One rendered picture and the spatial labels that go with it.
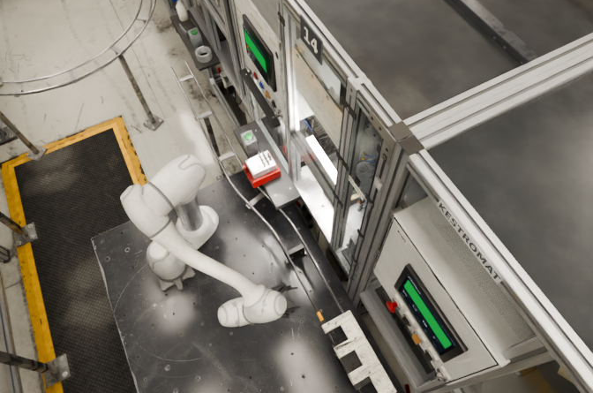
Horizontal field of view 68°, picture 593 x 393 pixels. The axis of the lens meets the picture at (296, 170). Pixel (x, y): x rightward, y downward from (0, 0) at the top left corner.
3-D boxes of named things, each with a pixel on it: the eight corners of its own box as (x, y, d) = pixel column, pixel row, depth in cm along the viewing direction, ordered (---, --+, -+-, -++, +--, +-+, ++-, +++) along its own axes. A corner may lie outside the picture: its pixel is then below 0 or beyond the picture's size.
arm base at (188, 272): (165, 298, 218) (161, 296, 213) (151, 260, 228) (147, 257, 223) (199, 282, 222) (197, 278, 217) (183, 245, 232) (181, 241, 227)
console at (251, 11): (239, 64, 204) (222, -24, 164) (294, 43, 210) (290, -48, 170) (280, 129, 184) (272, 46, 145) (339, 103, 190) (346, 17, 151)
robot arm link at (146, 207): (151, 239, 153) (180, 213, 158) (114, 202, 147) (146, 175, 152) (144, 236, 164) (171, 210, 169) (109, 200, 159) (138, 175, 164)
